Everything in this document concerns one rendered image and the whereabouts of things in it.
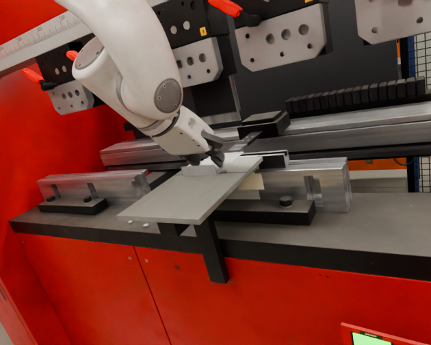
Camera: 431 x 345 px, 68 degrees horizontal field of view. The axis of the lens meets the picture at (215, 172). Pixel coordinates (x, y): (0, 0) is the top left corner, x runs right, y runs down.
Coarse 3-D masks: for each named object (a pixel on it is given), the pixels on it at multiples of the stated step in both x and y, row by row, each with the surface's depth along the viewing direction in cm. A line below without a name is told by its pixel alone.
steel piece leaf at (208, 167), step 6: (234, 156) 73; (204, 162) 74; (210, 162) 73; (228, 162) 69; (186, 168) 68; (192, 168) 67; (198, 168) 66; (204, 168) 65; (210, 168) 64; (216, 168) 68; (222, 168) 67; (186, 174) 68; (192, 174) 67; (198, 174) 67; (204, 174) 66; (210, 174) 65; (216, 174) 64
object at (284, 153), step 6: (282, 150) 69; (258, 156) 69; (264, 156) 68; (270, 156) 68; (276, 156) 67; (282, 156) 66; (288, 156) 69; (264, 162) 69; (270, 162) 68; (276, 162) 68; (282, 162) 67; (288, 162) 69; (264, 168) 70
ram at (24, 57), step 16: (0, 0) 85; (16, 0) 82; (32, 0) 79; (48, 0) 77; (160, 0) 63; (0, 16) 88; (16, 16) 84; (32, 16) 82; (48, 16) 79; (0, 32) 90; (16, 32) 87; (64, 32) 79; (80, 32) 76; (32, 48) 86; (48, 48) 84; (0, 64) 96; (16, 64) 93; (32, 64) 101
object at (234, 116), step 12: (204, 84) 69; (216, 84) 68; (228, 84) 66; (192, 96) 72; (204, 96) 70; (216, 96) 69; (228, 96) 67; (204, 108) 72; (216, 108) 70; (228, 108) 69; (240, 108) 69; (204, 120) 74; (216, 120) 72; (228, 120) 71
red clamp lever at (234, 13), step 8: (208, 0) 54; (216, 0) 53; (224, 0) 53; (224, 8) 53; (232, 8) 53; (240, 8) 53; (240, 16) 53; (248, 16) 52; (256, 16) 52; (248, 24) 52; (256, 24) 53
